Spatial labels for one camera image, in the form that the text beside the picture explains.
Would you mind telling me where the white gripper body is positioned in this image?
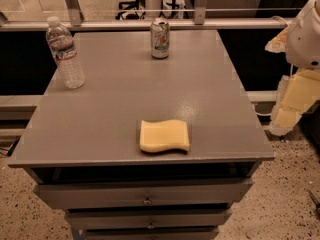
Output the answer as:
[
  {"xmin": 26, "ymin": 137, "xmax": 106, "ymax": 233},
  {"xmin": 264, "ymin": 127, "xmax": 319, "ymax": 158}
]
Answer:
[{"xmin": 286, "ymin": 0, "xmax": 320, "ymax": 69}]

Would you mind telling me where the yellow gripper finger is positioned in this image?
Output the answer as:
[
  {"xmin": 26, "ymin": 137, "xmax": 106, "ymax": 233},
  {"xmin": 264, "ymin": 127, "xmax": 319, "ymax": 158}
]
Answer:
[
  {"xmin": 265, "ymin": 27, "xmax": 288, "ymax": 53},
  {"xmin": 268, "ymin": 69, "xmax": 320, "ymax": 136}
]

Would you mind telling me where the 7up soda can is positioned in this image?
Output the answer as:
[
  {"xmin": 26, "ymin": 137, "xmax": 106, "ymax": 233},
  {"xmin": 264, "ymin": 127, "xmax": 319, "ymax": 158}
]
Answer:
[{"xmin": 150, "ymin": 18, "xmax": 170, "ymax": 59}]

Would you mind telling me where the yellow sponge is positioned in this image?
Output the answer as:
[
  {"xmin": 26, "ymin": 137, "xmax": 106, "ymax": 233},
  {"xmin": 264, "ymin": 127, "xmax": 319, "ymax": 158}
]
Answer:
[{"xmin": 139, "ymin": 120, "xmax": 190, "ymax": 153}]

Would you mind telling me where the top grey drawer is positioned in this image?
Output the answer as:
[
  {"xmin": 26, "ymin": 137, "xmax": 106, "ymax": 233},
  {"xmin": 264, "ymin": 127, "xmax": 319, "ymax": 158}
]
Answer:
[{"xmin": 34, "ymin": 178, "xmax": 253, "ymax": 209}]

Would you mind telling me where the grey drawer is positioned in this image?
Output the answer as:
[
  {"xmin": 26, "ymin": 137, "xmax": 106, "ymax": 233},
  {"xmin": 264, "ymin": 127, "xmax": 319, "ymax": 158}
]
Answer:
[
  {"xmin": 83, "ymin": 227, "xmax": 219, "ymax": 240},
  {"xmin": 66, "ymin": 207, "xmax": 231, "ymax": 230},
  {"xmin": 34, "ymin": 178, "xmax": 253, "ymax": 209}
]

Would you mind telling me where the black office chair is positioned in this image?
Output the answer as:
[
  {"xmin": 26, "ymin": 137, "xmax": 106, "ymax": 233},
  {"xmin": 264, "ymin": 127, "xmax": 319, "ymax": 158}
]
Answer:
[{"xmin": 115, "ymin": 0, "xmax": 143, "ymax": 20}]

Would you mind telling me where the clear plastic water bottle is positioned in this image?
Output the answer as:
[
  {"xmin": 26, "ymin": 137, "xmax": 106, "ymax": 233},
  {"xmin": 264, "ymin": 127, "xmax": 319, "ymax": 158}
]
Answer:
[{"xmin": 46, "ymin": 16, "xmax": 85, "ymax": 89}]

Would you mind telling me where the grey drawer cabinet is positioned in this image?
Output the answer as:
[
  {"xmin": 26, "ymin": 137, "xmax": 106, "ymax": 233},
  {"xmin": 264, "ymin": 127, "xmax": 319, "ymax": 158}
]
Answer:
[{"xmin": 7, "ymin": 29, "xmax": 276, "ymax": 240}]

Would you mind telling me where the bottom grey drawer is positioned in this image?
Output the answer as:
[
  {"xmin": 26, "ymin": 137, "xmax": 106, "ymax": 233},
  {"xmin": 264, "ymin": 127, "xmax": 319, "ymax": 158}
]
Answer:
[{"xmin": 83, "ymin": 227, "xmax": 219, "ymax": 240}]

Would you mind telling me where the middle grey drawer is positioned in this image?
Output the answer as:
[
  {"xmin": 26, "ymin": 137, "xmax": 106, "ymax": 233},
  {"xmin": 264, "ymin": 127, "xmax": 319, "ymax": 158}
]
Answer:
[{"xmin": 66, "ymin": 207, "xmax": 231, "ymax": 230}]

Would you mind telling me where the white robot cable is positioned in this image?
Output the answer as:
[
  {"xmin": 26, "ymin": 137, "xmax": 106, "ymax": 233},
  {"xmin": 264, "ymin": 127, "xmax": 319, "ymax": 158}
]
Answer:
[{"xmin": 271, "ymin": 15, "xmax": 291, "ymax": 28}]

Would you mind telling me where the metal railing frame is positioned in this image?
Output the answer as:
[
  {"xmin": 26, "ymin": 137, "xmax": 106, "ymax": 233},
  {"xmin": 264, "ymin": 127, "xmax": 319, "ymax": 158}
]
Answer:
[{"xmin": 0, "ymin": 0, "xmax": 307, "ymax": 31}]

